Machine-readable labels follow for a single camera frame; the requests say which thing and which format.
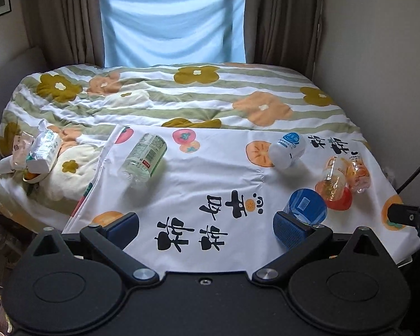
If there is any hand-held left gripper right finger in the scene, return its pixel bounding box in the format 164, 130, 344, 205
252, 212, 396, 285

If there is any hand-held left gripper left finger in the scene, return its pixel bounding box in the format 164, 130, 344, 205
24, 212, 160, 286

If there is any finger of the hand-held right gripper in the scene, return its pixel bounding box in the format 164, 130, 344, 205
387, 204, 420, 226

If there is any clear bottle with orange print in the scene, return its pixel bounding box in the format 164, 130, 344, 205
346, 150, 372, 194

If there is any clear bottle red base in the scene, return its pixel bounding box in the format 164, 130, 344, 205
314, 156, 353, 212

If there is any clear bottle with green label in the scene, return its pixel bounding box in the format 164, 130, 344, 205
120, 132, 167, 185

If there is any white bottle with blue label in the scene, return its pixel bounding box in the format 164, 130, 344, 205
268, 132, 307, 171

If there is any white printed cloth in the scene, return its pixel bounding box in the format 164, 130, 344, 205
62, 124, 420, 274

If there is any white tissue pack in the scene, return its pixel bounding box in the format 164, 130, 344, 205
25, 120, 62, 176

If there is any pink tissue pack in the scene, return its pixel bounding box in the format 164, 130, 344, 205
11, 131, 34, 171

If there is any floral striped blanket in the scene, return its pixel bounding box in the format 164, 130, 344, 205
0, 62, 372, 234

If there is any light blue window cloth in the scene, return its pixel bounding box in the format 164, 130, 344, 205
99, 0, 248, 68

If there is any brown curtain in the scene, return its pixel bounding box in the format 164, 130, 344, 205
18, 0, 106, 73
244, 0, 329, 80

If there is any black cable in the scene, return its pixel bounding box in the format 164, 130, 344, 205
395, 146, 420, 194

